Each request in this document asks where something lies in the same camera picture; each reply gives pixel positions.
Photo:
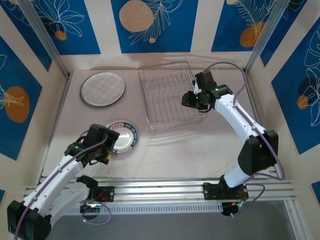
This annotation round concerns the small plate dark lettered rim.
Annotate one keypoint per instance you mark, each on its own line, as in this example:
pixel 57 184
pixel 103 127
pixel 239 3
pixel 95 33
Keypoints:
pixel 125 140

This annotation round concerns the watermelon print plate teal rim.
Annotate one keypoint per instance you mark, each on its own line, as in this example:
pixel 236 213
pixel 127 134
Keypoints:
pixel 122 154

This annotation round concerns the large grid line plate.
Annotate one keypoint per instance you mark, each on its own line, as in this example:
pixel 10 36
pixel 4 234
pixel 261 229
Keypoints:
pixel 102 87

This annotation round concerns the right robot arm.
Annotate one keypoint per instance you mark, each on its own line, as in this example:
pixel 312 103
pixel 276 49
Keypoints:
pixel 257 152

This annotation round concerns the black controller box with LED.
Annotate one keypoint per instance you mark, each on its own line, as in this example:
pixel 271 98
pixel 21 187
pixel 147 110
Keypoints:
pixel 87 210
pixel 227 210

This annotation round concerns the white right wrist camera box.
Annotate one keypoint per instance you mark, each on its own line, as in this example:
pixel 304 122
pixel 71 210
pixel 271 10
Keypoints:
pixel 197 88

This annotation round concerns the wide aluminium base rail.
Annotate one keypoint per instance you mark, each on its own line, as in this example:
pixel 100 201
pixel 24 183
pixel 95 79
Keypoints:
pixel 160 192

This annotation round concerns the aluminium frame post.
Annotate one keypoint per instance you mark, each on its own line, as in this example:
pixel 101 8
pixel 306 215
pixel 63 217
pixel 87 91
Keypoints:
pixel 47 37
pixel 265 37

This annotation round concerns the aluminium lower frame rail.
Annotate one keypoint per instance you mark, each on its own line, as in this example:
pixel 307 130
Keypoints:
pixel 293 225

